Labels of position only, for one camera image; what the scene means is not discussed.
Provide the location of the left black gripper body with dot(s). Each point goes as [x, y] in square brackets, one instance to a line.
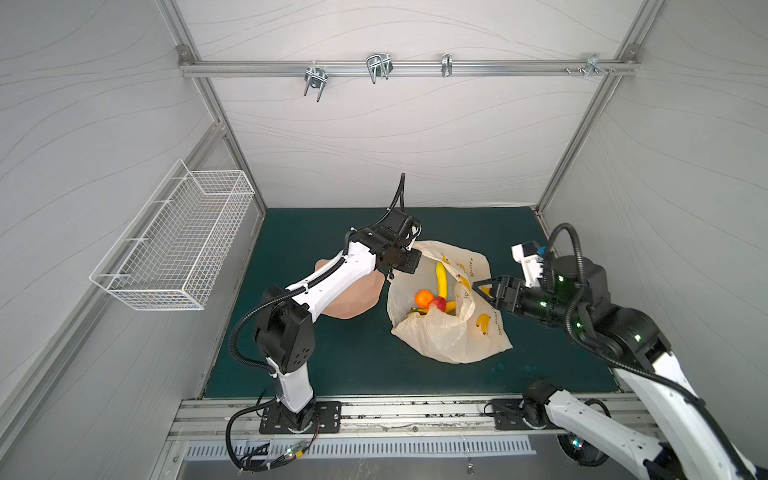
[402, 259]

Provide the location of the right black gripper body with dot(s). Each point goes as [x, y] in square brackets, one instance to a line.
[504, 294]

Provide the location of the red apple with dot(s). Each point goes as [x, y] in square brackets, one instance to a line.
[438, 303]

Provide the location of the yellow banana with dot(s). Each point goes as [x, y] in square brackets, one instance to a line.
[442, 280]

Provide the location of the orange fruit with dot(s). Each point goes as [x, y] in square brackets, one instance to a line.
[423, 299]

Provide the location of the banana print plastic bag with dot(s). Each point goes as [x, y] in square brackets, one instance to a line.
[471, 332]

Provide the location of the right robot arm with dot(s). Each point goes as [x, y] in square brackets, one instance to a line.
[692, 445]

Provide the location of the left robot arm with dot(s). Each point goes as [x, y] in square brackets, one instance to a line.
[284, 331]

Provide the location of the green table mat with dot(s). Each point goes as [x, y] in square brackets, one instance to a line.
[361, 356]

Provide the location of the metal U-bolt clamp middle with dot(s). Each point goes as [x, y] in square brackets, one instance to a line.
[379, 65]

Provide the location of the metal u-bolt clamp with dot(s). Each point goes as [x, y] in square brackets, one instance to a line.
[379, 65]
[315, 78]

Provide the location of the metal U-bolt clamp left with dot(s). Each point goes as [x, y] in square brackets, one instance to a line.
[315, 78]

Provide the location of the white vent strip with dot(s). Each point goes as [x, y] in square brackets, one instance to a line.
[373, 447]

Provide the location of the metal hook clamp right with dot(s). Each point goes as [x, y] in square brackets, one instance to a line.
[591, 67]

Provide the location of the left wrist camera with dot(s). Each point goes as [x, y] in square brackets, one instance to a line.
[399, 225]

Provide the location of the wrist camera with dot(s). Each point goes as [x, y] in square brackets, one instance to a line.
[561, 278]
[399, 225]

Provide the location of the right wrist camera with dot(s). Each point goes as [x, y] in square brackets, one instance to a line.
[561, 278]

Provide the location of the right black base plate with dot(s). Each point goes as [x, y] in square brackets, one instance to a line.
[520, 414]

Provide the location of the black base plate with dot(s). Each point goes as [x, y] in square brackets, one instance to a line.
[316, 416]
[520, 414]

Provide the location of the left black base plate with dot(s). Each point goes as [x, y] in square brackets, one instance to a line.
[316, 416]

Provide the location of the small metal bracket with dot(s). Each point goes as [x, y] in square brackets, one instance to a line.
[446, 65]

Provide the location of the white wire basket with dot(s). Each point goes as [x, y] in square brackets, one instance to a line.
[169, 256]

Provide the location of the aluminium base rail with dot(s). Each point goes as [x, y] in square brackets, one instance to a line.
[367, 416]

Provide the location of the aluminium cross rail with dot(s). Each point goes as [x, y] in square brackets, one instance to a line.
[401, 68]

